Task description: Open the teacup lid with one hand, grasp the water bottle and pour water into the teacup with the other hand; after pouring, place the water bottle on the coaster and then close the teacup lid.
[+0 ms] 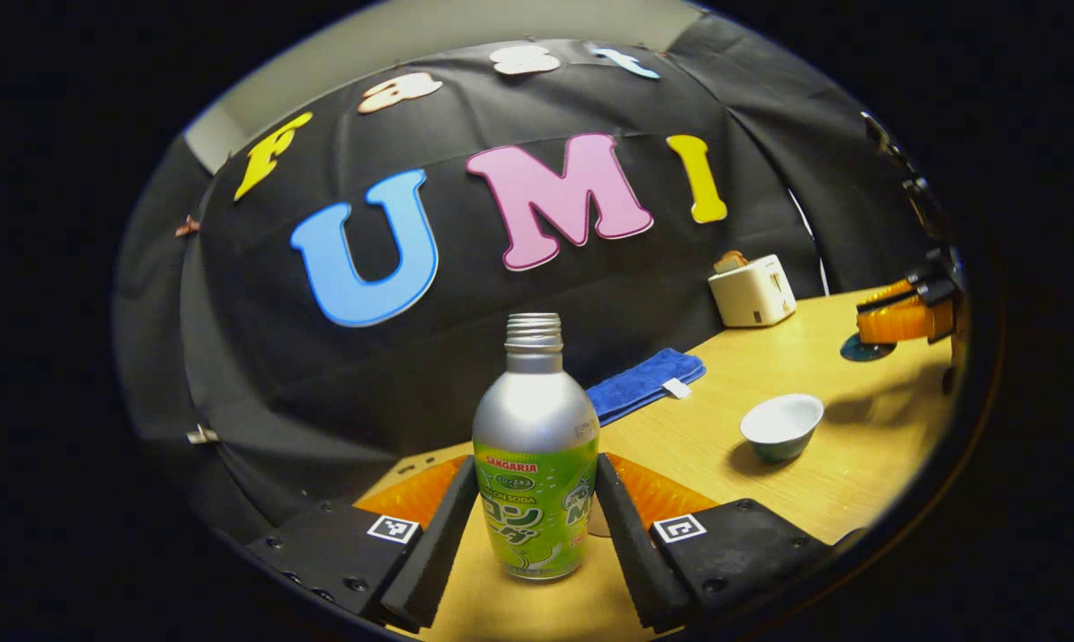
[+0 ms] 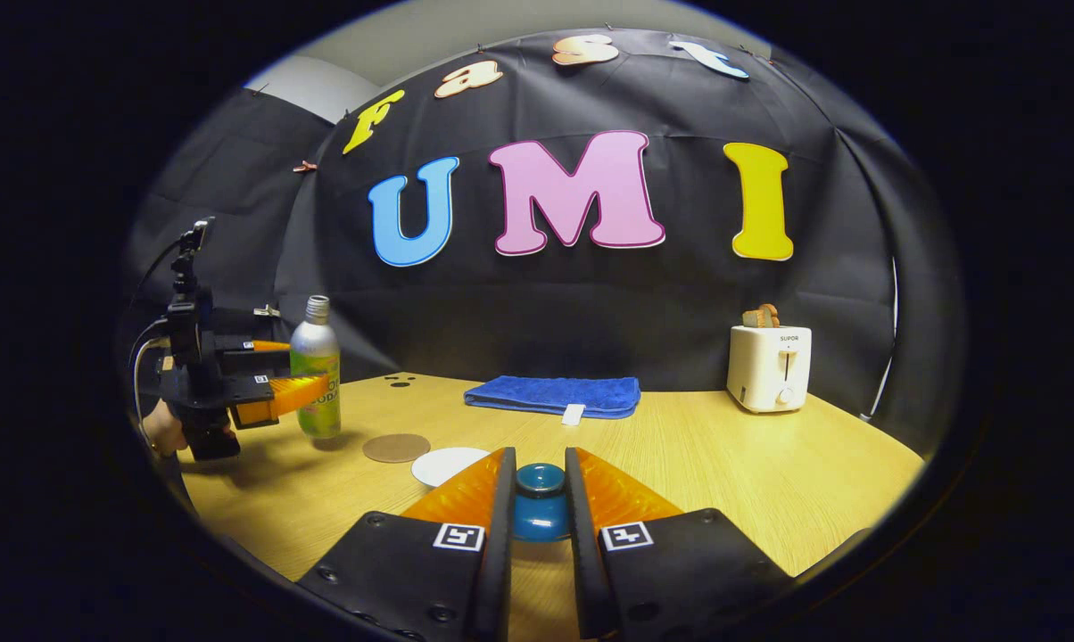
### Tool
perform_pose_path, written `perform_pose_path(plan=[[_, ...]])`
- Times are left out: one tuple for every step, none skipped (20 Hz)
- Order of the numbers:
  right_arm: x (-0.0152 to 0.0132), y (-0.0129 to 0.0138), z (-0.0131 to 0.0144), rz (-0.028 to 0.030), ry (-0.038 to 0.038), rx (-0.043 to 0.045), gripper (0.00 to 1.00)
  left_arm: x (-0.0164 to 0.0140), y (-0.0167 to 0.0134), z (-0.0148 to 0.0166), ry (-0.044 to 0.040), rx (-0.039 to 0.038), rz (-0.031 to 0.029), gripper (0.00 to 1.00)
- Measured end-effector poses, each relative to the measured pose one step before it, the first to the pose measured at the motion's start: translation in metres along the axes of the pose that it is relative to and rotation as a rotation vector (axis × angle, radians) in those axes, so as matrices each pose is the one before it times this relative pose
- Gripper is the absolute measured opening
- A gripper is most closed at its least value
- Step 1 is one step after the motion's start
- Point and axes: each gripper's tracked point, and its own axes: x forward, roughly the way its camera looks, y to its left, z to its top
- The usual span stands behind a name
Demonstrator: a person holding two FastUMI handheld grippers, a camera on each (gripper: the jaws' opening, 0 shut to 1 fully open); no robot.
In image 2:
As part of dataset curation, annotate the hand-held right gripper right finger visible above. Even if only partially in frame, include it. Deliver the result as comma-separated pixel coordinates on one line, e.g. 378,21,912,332
565,447,797,641

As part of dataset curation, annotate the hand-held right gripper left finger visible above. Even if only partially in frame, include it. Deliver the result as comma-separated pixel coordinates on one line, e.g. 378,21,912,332
296,447,517,642

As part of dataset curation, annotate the green label metal water bottle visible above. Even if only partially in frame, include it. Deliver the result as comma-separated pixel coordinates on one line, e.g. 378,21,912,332
289,295,343,440

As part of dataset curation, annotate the teal teacup lid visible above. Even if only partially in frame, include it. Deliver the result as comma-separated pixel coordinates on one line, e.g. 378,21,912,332
512,463,571,543

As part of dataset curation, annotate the round brown coaster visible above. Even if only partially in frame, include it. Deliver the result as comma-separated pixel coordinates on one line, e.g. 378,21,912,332
362,433,432,464

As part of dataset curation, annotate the folded blue towel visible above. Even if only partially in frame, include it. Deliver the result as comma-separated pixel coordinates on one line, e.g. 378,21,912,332
464,374,641,420

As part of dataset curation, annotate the black backdrop cloth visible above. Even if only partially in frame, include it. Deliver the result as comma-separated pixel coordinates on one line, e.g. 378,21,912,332
125,29,955,447

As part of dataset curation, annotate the white toaster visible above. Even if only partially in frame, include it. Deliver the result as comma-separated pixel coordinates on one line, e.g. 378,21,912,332
726,325,813,414

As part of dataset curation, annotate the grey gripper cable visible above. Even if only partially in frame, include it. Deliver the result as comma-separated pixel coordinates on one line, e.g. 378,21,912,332
129,317,174,447

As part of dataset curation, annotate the thin white cable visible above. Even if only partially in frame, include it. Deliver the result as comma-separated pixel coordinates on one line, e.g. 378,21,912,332
861,257,897,420

